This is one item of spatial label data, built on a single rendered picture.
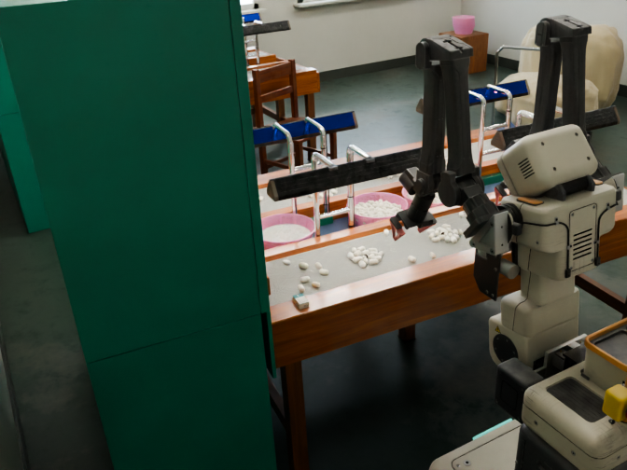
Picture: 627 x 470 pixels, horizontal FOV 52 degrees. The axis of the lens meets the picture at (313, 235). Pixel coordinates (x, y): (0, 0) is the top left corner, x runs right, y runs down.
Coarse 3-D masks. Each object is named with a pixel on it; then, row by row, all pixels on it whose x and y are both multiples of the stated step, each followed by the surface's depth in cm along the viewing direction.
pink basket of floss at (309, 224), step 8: (272, 216) 276; (280, 216) 277; (288, 216) 277; (296, 216) 276; (304, 216) 274; (264, 224) 275; (272, 224) 277; (296, 224) 277; (304, 224) 274; (312, 224) 270; (312, 232) 260; (264, 240) 256; (296, 240) 255; (264, 248) 261
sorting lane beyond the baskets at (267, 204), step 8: (472, 144) 351; (488, 144) 350; (472, 152) 340; (392, 176) 316; (360, 184) 310; (368, 184) 309; (376, 184) 309; (384, 184) 308; (264, 192) 306; (344, 192) 302; (264, 200) 298; (272, 200) 297; (280, 200) 297; (288, 200) 296; (304, 200) 295; (312, 200) 295; (264, 208) 290; (272, 208) 290; (280, 208) 289
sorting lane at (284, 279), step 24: (624, 192) 286; (456, 216) 273; (360, 240) 259; (384, 240) 258; (408, 240) 257; (312, 264) 243; (336, 264) 243; (384, 264) 241; (408, 264) 240; (288, 288) 229; (312, 288) 228
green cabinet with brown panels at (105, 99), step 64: (0, 0) 148; (64, 0) 142; (128, 0) 147; (192, 0) 153; (64, 64) 147; (128, 64) 153; (192, 64) 159; (64, 128) 153; (128, 128) 159; (192, 128) 165; (64, 192) 159; (128, 192) 165; (192, 192) 173; (256, 192) 180; (64, 256) 165; (128, 256) 172; (192, 256) 180; (256, 256) 189; (128, 320) 180; (192, 320) 189
